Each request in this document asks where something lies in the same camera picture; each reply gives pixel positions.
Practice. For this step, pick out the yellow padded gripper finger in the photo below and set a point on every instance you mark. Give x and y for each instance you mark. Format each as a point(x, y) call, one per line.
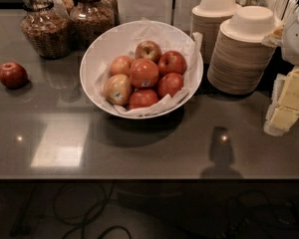
point(279, 120)

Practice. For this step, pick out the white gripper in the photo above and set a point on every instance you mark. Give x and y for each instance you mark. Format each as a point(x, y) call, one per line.
point(297, 40)

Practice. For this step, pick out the right front red apple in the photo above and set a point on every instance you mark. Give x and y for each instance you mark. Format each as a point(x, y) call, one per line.
point(170, 84)

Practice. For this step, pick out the right back red apple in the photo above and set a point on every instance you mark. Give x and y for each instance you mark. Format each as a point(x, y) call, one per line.
point(172, 62)

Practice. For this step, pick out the centre red stickered apple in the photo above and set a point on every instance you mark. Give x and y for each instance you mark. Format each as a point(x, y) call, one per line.
point(144, 73)

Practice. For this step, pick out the top back apple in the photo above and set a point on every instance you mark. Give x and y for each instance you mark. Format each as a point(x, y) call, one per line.
point(148, 50)

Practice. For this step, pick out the white bowl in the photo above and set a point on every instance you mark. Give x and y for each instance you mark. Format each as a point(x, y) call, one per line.
point(103, 50)

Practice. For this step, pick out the left front yellow apple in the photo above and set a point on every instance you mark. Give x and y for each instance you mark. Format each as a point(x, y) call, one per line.
point(118, 89)

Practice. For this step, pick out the left back pale apple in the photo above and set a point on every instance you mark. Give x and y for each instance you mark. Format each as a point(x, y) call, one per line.
point(121, 65)

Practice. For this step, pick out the red apple on table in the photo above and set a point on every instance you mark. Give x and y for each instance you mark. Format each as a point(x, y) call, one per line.
point(13, 75)

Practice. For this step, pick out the front stack paper bowls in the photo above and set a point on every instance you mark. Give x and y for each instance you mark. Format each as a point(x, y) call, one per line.
point(239, 58)

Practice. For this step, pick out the stack paper bowls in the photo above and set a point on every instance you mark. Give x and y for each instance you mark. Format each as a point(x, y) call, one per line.
point(239, 58)
point(206, 18)

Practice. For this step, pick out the back stack paper bowls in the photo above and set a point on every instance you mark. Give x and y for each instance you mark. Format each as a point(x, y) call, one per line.
point(206, 18)

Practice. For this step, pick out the front left cereal jar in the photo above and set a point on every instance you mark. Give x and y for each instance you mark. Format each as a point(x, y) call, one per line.
point(47, 32)

